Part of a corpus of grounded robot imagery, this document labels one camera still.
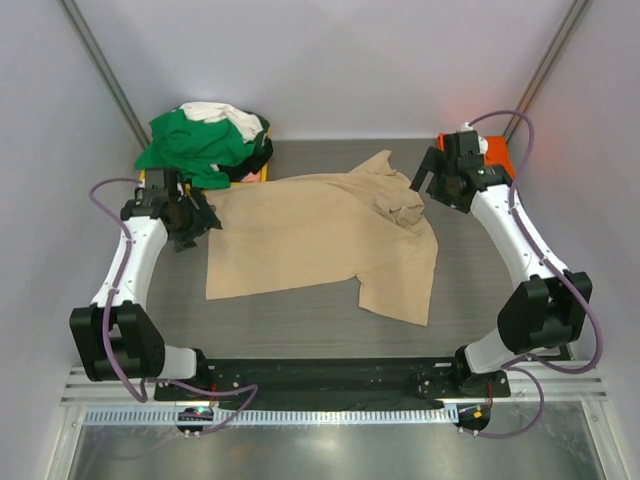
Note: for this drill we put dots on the aluminium frame post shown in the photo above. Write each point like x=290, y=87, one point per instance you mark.
x=95, y=54
x=569, y=24

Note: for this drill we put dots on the folded orange t shirt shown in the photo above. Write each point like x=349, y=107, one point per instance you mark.
x=500, y=155

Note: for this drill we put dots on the yellow plastic bin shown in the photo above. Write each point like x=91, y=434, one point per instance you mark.
x=209, y=160

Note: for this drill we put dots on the black t shirt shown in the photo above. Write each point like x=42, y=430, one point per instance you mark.
x=216, y=175

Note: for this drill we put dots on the white t shirt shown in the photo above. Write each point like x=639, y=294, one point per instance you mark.
x=249, y=125

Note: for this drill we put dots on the right aluminium frame post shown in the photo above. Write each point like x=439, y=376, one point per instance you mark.
x=569, y=24

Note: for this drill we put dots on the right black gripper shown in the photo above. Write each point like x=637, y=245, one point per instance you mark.
x=429, y=164

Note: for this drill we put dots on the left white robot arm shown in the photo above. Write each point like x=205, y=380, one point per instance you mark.
x=114, y=336

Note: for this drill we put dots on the green t shirt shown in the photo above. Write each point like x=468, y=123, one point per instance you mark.
x=196, y=148

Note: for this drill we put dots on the pink garment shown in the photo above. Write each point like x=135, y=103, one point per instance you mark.
x=252, y=178

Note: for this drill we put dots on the beige t shirt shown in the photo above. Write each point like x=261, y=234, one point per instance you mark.
x=317, y=229

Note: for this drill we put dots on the left aluminium frame post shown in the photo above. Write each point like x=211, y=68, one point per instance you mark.
x=95, y=54

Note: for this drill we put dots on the slotted cable duct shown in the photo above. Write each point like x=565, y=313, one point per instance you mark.
x=202, y=416

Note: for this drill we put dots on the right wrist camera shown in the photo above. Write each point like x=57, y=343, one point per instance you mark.
x=483, y=144

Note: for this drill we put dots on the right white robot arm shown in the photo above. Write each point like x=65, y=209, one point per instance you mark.
x=546, y=308

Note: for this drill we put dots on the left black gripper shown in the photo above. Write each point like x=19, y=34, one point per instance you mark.
x=187, y=239

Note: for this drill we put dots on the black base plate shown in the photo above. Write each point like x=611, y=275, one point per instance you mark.
x=357, y=384

